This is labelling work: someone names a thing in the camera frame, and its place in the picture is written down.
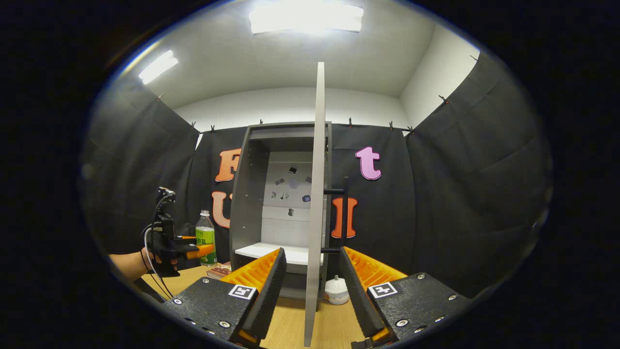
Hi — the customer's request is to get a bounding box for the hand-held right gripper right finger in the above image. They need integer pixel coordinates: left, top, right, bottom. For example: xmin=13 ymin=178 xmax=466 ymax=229
xmin=338 ymin=246 xmax=471 ymax=346

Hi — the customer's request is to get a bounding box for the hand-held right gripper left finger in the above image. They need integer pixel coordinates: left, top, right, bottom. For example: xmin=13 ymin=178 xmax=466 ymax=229
xmin=162 ymin=247 xmax=287 ymax=347

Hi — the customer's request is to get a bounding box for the green label plastic bottle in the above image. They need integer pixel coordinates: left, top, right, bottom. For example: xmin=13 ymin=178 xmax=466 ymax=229
xmin=195 ymin=210 xmax=218 ymax=267

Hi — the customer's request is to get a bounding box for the grey cabinet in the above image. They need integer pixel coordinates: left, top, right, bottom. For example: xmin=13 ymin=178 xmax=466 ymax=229
xmin=229 ymin=121 xmax=335 ymax=300

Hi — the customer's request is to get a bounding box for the beige cabinet door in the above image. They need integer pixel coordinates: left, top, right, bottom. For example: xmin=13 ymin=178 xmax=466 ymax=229
xmin=304 ymin=62 xmax=350 ymax=347

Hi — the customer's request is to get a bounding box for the white ceramic jar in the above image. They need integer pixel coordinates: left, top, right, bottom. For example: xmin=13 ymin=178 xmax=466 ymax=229
xmin=324 ymin=275 xmax=350 ymax=305

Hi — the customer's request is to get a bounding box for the black backdrop cloth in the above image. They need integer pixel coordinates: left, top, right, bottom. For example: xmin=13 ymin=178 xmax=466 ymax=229
xmin=80 ymin=48 xmax=553 ymax=301

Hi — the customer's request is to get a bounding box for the small ceiling light panel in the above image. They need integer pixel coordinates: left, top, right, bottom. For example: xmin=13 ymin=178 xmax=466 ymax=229
xmin=138 ymin=49 xmax=179 ymax=85

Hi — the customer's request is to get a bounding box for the large ceiling light panel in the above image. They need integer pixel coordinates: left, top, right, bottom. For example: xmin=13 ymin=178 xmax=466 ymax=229
xmin=248 ymin=2 xmax=364 ymax=35

